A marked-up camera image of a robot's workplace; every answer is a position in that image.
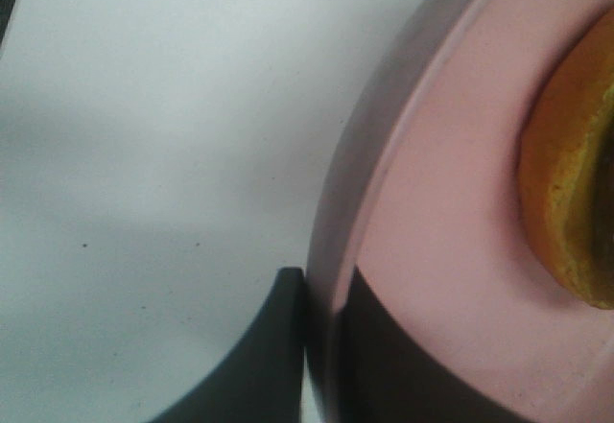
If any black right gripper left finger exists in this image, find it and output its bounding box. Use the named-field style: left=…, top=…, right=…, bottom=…
left=153, top=268, right=305, bottom=422

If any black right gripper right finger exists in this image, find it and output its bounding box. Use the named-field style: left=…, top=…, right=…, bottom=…
left=330, top=269, right=571, bottom=422

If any pink round plate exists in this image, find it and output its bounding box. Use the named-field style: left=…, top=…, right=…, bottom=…
left=307, top=0, right=613, bottom=422

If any burger with lettuce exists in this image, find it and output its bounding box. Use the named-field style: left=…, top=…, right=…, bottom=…
left=518, top=11, right=613, bottom=310

